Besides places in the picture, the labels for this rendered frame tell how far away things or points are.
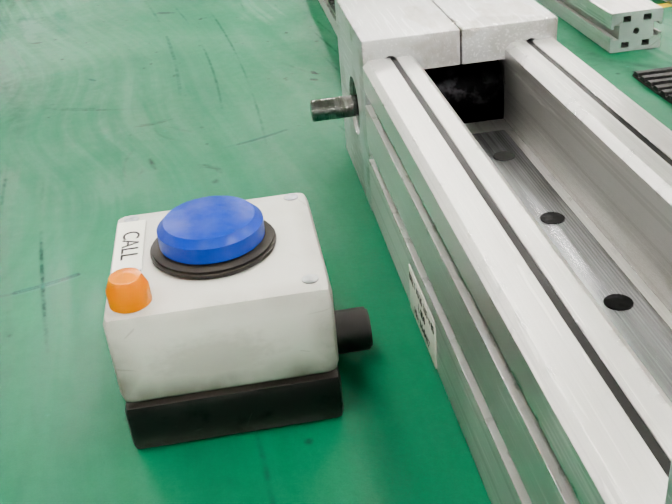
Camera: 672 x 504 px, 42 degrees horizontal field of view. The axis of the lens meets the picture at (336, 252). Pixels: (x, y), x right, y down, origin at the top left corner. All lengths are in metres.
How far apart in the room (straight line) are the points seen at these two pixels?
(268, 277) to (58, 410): 0.11
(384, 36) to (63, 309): 0.20
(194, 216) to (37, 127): 0.35
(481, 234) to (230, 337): 0.10
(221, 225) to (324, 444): 0.09
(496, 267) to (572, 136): 0.13
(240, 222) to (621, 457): 0.17
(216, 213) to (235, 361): 0.06
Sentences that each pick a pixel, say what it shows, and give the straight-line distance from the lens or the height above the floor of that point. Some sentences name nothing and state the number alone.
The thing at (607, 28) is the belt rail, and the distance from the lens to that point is 0.73.
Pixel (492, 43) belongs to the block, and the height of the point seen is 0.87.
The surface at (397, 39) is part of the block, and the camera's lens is 0.44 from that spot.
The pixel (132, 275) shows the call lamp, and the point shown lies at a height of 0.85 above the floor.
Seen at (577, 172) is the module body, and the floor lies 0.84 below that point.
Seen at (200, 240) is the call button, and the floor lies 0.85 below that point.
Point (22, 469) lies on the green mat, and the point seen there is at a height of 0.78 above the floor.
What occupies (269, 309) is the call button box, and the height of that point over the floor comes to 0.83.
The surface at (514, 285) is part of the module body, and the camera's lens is 0.26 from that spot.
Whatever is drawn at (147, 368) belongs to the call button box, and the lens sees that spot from 0.32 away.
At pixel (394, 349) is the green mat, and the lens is 0.37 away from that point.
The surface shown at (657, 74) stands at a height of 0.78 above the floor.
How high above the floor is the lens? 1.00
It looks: 30 degrees down
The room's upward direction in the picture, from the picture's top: 5 degrees counter-clockwise
